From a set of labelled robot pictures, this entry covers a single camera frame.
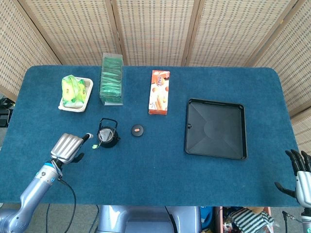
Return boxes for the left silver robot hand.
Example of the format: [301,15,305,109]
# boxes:
[50,132,94,166]

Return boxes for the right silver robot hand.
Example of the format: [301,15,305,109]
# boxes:
[274,149,311,208]

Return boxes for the white pyramid tea bag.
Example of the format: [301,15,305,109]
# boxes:
[91,129,111,150]

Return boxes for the black cast iron teapot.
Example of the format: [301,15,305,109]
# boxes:
[96,117,121,149]

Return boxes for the clear box of green tea packets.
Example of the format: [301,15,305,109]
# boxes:
[99,52,124,107]

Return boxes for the beige plastic food container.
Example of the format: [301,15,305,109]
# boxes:
[58,77,94,113]

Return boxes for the green snack packets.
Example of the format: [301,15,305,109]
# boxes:
[61,74,87,108]

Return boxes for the black floor device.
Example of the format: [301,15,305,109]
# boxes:
[0,95,13,128]

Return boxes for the black lid with orange knob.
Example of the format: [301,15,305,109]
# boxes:
[130,124,145,137]

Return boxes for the blue table cloth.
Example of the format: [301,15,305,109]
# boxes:
[0,65,300,208]

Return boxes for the black square tray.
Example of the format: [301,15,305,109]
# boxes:
[185,98,248,161]

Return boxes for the orange biscuit box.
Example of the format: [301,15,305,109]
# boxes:
[148,70,171,116]

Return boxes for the grey robot torso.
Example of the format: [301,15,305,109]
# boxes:
[97,205,203,233]

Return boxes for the woven folding screen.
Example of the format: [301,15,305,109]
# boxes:
[0,0,311,152]

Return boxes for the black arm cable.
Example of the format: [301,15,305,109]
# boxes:
[57,178,77,233]

